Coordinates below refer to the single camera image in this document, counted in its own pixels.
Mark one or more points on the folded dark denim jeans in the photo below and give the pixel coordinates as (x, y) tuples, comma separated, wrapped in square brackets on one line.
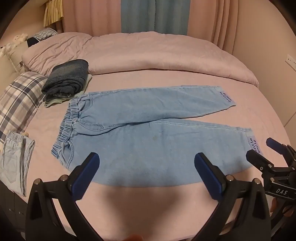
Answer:
[(67, 76)]

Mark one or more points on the white wall socket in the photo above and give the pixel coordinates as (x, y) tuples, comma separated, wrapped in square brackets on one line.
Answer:
[(291, 60)]

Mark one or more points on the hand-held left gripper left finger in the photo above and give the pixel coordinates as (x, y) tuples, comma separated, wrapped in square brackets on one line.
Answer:
[(86, 171)]

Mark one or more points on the folded pale blue pants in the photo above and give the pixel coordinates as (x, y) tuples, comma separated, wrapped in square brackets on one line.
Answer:
[(13, 162)]

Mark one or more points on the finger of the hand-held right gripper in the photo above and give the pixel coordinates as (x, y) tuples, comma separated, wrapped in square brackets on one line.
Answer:
[(277, 144), (256, 160)]

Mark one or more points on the pink curtain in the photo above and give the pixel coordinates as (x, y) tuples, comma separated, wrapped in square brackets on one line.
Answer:
[(92, 16), (215, 20)]

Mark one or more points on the bed with pink sheet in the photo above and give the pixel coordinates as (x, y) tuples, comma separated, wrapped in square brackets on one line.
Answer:
[(129, 208)]

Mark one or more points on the pink duvet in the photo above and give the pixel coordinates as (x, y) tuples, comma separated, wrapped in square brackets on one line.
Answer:
[(157, 53)]

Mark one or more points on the light blue denim pants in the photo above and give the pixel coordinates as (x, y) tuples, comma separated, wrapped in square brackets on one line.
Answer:
[(150, 143)]

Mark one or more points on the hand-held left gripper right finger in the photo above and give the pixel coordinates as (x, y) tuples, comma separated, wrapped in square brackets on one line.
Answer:
[(207, 172)]

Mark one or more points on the blue curtain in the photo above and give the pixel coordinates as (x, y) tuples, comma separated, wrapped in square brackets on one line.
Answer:
[(148, 14)]

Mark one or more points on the blue checked cloth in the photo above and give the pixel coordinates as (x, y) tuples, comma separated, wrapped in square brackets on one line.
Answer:
[(45, 33)]

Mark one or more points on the folded pale green cloth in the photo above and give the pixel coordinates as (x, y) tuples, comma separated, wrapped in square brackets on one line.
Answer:
[(52, 103)]

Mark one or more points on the yellow pleated cloth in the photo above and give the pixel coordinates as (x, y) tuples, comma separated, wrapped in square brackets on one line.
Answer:
[(53, 14)]

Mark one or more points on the white and black plush toy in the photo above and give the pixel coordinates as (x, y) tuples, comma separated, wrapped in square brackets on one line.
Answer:
[(2, 49)]

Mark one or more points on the cream headboard cushion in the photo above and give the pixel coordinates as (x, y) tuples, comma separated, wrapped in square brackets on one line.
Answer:
[(11, 58)]

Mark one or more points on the plaid pillow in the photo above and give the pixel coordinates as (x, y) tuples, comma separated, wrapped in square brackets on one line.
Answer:
[(20, 97)]

